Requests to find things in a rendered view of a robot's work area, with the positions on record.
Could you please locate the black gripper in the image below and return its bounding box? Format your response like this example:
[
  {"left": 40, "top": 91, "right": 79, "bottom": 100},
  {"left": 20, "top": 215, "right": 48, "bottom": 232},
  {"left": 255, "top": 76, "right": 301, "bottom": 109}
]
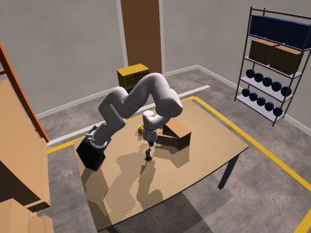
[{"left": 143, "top": 129, "right": 158, "bottom": 147}]

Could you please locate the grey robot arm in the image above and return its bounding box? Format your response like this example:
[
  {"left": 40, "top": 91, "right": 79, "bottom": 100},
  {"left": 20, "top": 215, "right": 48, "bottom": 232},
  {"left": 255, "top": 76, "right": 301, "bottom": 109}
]
[{"left": 85, "top": 73, "right": 183, "bottom": 149}]

